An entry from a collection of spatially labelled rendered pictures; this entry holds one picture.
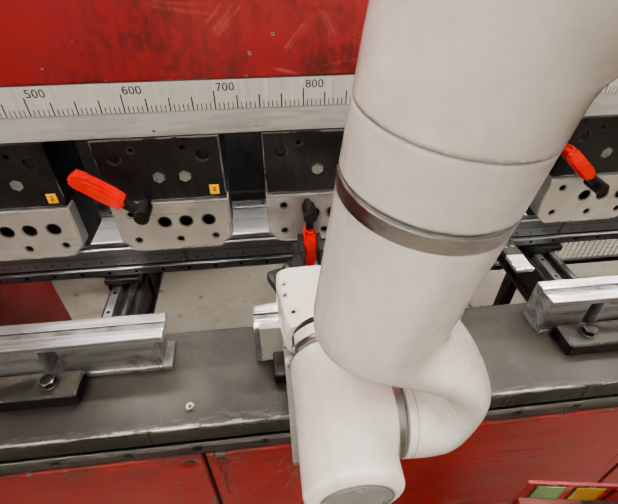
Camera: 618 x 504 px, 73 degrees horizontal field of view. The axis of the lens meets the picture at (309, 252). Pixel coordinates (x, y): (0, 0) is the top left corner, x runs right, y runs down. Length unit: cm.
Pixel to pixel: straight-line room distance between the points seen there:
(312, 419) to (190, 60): 38
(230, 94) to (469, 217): 38
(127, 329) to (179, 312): 136
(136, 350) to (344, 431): 53
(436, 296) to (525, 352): 74
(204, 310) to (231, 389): 137
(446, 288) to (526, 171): 6
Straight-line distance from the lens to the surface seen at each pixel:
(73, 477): 97
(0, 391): 92
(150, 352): 83
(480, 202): 17
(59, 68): 54
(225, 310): 213
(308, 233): 55
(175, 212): 58
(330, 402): 38
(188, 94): 51
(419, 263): 19
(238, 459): 90
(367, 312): 22
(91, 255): 103
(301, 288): 48
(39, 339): 87
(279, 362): 79
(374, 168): 17
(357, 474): 35
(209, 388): 81
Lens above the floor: 155
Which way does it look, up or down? 40 degrees down
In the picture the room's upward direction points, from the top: straight up
